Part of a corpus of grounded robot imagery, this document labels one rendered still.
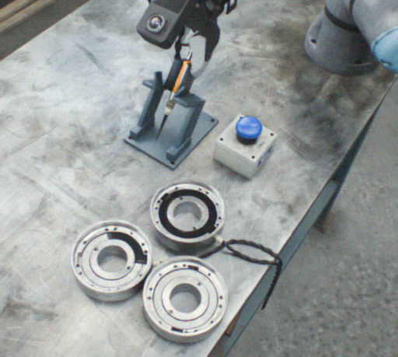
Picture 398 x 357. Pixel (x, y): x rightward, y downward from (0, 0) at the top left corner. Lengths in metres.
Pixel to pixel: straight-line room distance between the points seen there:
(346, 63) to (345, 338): 0.88
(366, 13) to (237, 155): 0.30
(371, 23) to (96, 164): 0.47
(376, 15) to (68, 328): 0.62
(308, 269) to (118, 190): 0.99
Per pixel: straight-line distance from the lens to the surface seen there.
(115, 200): 0.77
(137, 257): 0.69
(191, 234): 0.71
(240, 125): 0.77
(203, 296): 0.67
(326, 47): 1.00
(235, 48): 1.02
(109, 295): 0.67
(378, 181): 1.94
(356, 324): 1.64
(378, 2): 0.86
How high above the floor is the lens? 1.44
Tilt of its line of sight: 52 degrees down
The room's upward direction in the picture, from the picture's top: 5 degrees clockwise
